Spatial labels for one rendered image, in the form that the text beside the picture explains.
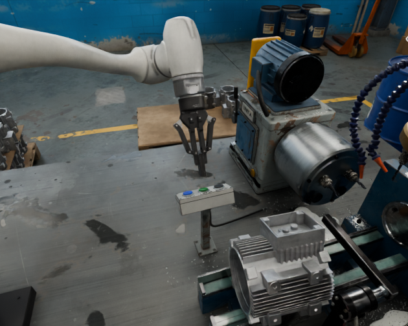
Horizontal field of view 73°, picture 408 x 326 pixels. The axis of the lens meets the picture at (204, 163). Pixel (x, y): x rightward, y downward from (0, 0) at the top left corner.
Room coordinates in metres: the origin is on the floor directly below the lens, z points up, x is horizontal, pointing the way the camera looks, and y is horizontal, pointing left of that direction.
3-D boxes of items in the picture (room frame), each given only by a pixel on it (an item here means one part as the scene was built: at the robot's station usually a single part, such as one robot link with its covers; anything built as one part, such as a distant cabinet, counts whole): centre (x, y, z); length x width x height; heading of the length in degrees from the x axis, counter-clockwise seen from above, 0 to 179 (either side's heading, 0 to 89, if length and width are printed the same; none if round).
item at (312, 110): (1.06, -0.32, 0.99); 0.35 x 0.31 x 0.37; 18
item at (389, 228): (0.52, -0.59, 1.01); 0.15 x 0.02 x 0.15; 18
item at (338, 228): (0.43, -0.40, 1.01); 0.26 x 0.04 x 0.03; 18
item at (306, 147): (0.83, -0.39, 1.04); 0.37 x 0.25 x 0.25; 18
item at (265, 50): (1.09, -0.27, 1.16); 0.33 x 0.26 x 0.42; 18
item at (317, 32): (5.57, -1.64, 0.37); 1.20 x 0.80 x 0.74; 100
